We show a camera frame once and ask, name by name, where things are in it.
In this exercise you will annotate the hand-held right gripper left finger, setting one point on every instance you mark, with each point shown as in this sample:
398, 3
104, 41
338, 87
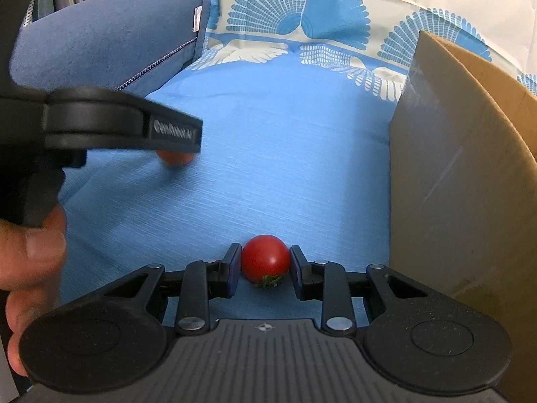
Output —
235, 270

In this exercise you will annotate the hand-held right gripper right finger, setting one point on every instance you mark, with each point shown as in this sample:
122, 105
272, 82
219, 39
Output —
296, 273

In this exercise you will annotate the person's left hand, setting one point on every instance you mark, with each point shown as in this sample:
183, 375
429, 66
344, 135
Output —
33, 256

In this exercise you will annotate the red cherry tomato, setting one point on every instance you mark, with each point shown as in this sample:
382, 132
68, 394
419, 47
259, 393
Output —
265, 258

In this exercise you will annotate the orange mandarin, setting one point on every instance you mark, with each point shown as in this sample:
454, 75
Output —
176, 158

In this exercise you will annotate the brown cardboard box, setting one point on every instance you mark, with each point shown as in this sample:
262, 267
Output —
470, 201

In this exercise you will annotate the blue fan-patterned sheet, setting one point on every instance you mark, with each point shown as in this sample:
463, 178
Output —
335, 12

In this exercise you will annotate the light blue cloth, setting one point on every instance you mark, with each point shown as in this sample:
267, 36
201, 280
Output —
272, 155

